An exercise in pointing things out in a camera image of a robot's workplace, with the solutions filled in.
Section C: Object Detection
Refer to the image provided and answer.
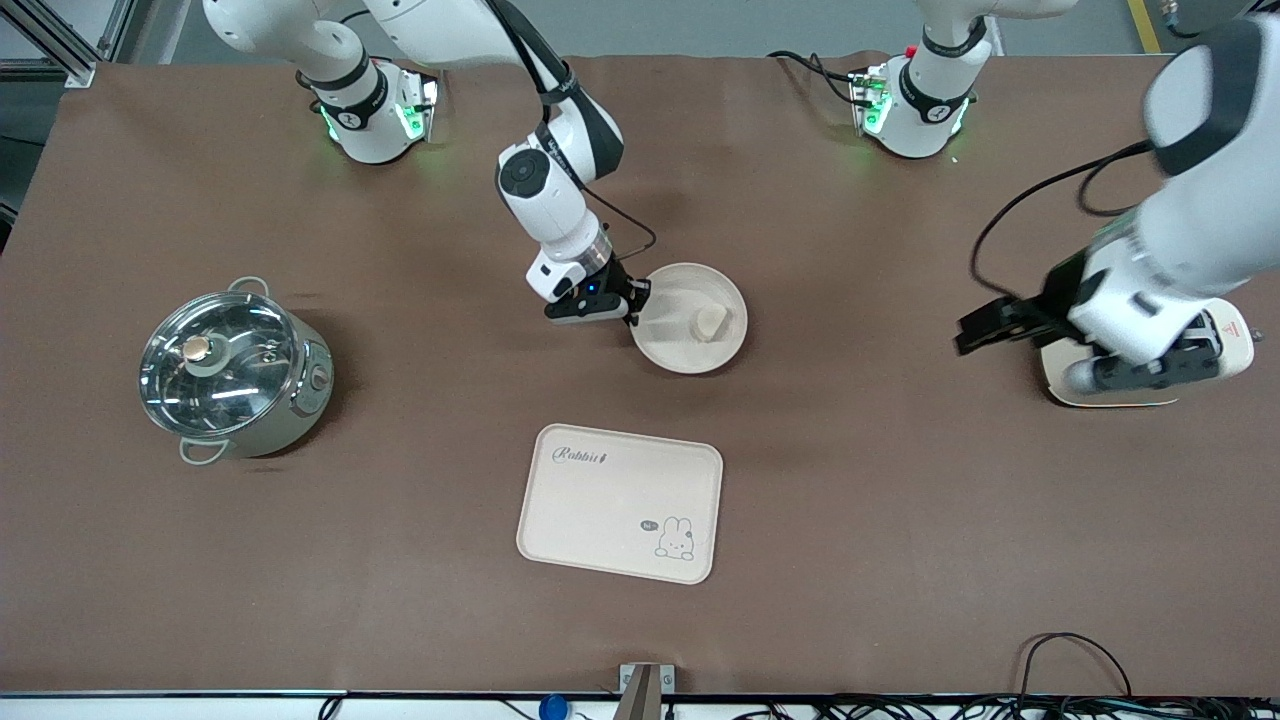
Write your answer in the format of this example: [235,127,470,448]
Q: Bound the brown table mat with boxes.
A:
[0,52,1280,697]

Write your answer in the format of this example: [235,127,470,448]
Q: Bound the aluminium frame profile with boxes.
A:
[0,0,137,89]

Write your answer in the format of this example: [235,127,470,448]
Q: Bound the black looped table-edge cable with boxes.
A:
[1017,631,1134,701]

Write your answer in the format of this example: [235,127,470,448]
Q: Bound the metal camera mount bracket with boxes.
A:
[618,662,676,720]

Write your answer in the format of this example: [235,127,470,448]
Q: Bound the glass pot lid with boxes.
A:
[138,290,303,437]

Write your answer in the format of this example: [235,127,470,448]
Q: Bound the black cable bundle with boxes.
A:
[735,694,1280,720]

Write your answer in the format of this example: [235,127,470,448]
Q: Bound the beige rabbit print tray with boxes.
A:
[516,423,725,586]

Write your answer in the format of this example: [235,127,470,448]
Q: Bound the steel electric cooking pot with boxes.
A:
[138,277,336,467]

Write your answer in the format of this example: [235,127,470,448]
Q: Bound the black right arm gripper cable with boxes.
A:
[485,0,659,263]

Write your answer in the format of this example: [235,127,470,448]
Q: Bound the beige round plate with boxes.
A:
[630,262,749,376]

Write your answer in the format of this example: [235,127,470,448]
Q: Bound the cream two-slot toaster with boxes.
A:
[1040,298,1257,409]

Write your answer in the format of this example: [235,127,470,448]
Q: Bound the black left base cable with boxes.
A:
[767,49,863,107]

